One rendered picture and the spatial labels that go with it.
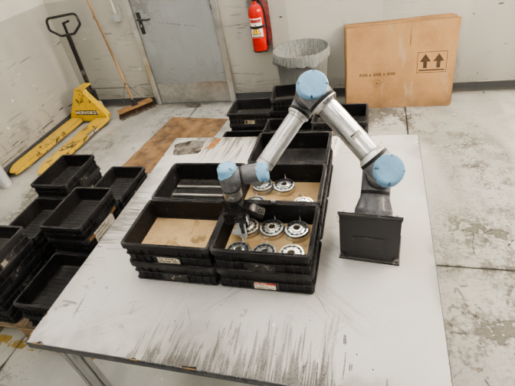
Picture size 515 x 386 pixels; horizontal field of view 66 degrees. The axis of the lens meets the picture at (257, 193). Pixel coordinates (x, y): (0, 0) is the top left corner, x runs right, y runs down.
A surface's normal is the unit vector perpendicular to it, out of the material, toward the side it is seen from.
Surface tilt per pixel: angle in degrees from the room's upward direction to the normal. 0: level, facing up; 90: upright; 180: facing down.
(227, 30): 90
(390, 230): 90
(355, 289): 0
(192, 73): 90
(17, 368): 0
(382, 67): 77
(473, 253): 0
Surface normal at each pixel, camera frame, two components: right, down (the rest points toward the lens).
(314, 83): -0.14, -0.18
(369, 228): -0.32, 0.62
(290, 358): -0.15, -0.78
